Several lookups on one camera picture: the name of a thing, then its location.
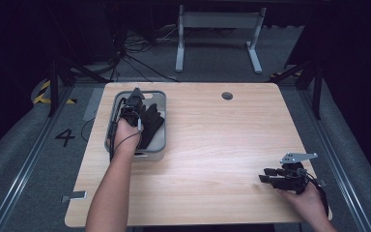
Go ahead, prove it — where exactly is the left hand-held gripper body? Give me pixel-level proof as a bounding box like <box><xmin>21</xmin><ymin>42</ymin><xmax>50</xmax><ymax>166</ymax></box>
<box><xmin>118</xmin><ymin>86</ymin><xmax>147</xmax><ymax>128</ymax></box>

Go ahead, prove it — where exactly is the bundle of floor cables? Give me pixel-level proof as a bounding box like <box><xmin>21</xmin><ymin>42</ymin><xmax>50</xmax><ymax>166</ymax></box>
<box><xmin>109</xmin><ymin>23</ymin><xmax>182</xmax><ymax>83</ymax></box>

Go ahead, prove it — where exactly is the thin black floor cable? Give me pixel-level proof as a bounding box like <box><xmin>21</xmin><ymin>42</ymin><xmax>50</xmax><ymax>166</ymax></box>
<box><xmin>80</xmin><ymin>117</ymin><xmax>97</xmax><ymax>143</ymax></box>

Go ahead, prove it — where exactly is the grey plastic bin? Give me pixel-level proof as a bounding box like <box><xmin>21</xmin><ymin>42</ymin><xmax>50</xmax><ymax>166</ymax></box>
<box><xmin>103</xmin><ymin>89</ymin><xmax>168</xmax><ymax>162</ymax></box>

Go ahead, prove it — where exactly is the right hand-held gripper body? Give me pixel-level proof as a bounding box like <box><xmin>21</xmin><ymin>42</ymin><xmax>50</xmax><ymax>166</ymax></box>
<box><xmin>269</xmin><ymin>152</ymin><xmax>319</xmax><ymax>195</ymax></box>

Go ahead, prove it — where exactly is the white metal table frame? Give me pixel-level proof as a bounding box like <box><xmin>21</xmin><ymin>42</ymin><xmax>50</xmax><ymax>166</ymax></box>
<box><xmin>174</xmin><ymin>4</ymin><xmax>268</xmax><ymax>74</ymax></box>

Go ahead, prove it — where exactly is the black metal stand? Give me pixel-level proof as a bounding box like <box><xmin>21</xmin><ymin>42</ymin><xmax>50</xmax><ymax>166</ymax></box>
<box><xmin>270</xmin><ymin>57</ymin><xmax>324</xmax><ymax>121</ymax></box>
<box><xmin>47</xmin><ymin>56</ymin><xmax>111</xmax><ymax>118</ymax></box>

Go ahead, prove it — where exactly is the yellow black hazard tape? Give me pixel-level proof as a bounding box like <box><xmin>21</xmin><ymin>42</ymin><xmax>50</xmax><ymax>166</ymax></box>
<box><xmin>33</xmin><ymin>79</ymin><xmax>78</xmax><ymax>105</ymax></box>

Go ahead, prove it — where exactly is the black glove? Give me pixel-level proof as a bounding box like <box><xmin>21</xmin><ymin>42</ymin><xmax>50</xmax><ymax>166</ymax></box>
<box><xmin>137</xmin><ymin>102</ymin><xmax>165</xmax><ymax>151</ymax></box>

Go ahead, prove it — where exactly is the person's left hand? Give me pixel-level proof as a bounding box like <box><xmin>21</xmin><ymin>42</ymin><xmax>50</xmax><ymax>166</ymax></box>
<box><xmin>112</xmin><ymin>117</ymin><xmax>145</xmax><ymax>157</ymax></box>

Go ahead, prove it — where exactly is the person's right hand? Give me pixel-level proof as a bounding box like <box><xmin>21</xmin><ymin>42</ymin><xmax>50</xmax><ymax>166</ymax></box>
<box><xmin>278</xmin><ymin>183</ymin><xmax>328</xmax><ymax>226</ymax></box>

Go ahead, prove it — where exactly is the metal floor rail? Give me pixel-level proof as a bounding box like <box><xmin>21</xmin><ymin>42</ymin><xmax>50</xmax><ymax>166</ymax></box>
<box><xmin>0</xmin><ymin>86</ymin><xmax>75</xmax><ymax>232</ymax></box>
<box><xmin>299</xmin><ymin>89</ymin><xmax>371</xmax><ymax>232</ymax></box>

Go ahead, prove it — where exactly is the thin grey cable with plug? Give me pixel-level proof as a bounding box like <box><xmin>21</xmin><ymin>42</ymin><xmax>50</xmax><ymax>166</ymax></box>
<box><xmin>113</xmin><ymin>110</ymin><xmax>144</xmax><ymax>155</ymax></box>

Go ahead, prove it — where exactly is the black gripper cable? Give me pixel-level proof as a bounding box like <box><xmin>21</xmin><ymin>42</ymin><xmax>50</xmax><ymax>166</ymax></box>
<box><xmin>298</xmin><ymin>167</ymin><xmax>330</xmax><ymax>218</ymax></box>
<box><xmin>106</xmin><ymin>97</ymin><xmax>127</xmax><ymax>162</ymax></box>

